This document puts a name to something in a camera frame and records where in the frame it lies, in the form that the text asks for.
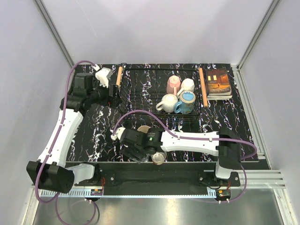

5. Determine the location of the small brown rimmed cup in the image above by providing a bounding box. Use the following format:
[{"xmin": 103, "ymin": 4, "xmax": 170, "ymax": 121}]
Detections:
[{"xmin": 151, "ymin": 152, "xmax": 167, "ymax": 165}]

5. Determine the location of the blue butterfly mug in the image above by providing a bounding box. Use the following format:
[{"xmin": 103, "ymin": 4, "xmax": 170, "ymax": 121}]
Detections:
[{"xmin": 173, "ymin": 91, "xmax": 196, "ymax": 114}]

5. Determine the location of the aluminium front frame rail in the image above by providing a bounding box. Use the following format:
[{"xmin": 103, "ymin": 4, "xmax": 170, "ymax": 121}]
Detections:
[{"xmin": 22, "ymin": 170, "xmax": 300, "ymax": 225}]

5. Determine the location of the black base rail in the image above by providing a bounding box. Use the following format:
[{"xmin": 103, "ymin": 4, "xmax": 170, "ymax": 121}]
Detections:
[{"xmin": 93, "ymin": 162, "xmax": 241, "ymax": 197}]

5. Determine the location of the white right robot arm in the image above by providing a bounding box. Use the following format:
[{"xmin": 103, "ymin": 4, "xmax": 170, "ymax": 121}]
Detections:
[{"xmin": 116, "ymin": 127, "xmax": 241, "ymax": 186}]

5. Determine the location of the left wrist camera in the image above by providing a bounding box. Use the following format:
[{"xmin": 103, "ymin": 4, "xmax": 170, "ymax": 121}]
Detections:
[{"xmin": 95, "ymin": 67, "xmax": 113, "ymax": 88}]

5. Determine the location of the white faceted mug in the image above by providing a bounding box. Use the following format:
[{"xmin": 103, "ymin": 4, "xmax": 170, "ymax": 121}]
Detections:
[{"xmin": 177, "ymin": 78, "xmax": 195, "ymax": 98}]

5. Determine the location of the black wire dish rack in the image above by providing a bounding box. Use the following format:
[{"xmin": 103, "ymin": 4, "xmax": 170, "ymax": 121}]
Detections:
[{"xmin": 118, "ymin": 68, "xmax": 201, "ymax": 123}]

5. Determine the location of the pink faceted mug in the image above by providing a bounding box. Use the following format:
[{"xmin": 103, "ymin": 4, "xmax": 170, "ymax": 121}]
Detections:
[{"xmin": 166, "ymin": 75, "xmax": 181, "ymax": 95}]

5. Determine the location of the right wooden rack handle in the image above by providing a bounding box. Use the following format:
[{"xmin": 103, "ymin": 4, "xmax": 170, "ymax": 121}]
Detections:
[{"xmin": 199, "ymin": 67, "xmax": 208, "ymax": 107}]

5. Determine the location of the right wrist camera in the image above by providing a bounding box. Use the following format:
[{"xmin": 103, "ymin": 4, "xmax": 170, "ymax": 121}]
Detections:
[{"xmin": 111, "ymin": 127, "xmax": 126, "ymax": 142}]

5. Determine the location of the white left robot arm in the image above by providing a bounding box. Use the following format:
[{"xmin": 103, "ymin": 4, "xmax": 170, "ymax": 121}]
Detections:
[{"xmin": 26, "ymin": 68, "xmax": 121, "ymax": 194}]

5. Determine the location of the beige cup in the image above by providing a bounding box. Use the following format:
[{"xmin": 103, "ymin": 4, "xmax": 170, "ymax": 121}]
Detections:
[{"xmin": 137, "ymin": 125, "xmax": 150, "ymax": 133}]

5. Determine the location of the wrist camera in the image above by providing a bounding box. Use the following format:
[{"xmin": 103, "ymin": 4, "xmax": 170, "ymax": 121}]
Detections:
[
  {"xmin": 95, "ymin": 67, "xmax": 113, "ymax": 88},
  {"xmin": 111, "ymin": 127, "xmax": 126, "ymax": 142}
]

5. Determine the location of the aluminium frame post right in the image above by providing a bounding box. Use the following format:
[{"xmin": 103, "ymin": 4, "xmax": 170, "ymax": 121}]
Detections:
[{"xmin": 237, "ymin": 0, "xmax": 281, "ymax": 71}]

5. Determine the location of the paperback book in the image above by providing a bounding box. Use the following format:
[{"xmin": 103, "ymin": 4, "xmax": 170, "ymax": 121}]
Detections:
[{"xmin": 205, "ymin": 67, "xmax": 233, "ymax": 100}]

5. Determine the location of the aluminium frame post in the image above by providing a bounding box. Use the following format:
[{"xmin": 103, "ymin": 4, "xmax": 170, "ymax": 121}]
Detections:
[
  {"xmin": 33, "ymin": 0, "xmax": 75, "ymax": 68},
  {"xmin": 237, "ymin": 0, "xmax": 281, "ymax": 71}
]

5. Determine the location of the aluminium frame post left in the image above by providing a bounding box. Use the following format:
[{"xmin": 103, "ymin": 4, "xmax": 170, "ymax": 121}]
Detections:
[{"xmin": 33, "ymin": 0, "xmax": 75, "ymax": 68}]

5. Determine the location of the speckled cream mug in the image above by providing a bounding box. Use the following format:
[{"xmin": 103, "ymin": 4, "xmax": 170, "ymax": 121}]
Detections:
[{"xmin": 156, "ymin": 94, "xmax": 178, "ymax": 113}]

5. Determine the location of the clear drinking glass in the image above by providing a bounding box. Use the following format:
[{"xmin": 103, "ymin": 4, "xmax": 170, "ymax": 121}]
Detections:
[{"xmin": 140, "ymin": 154, "xmax": 150, "ymax": 163}]

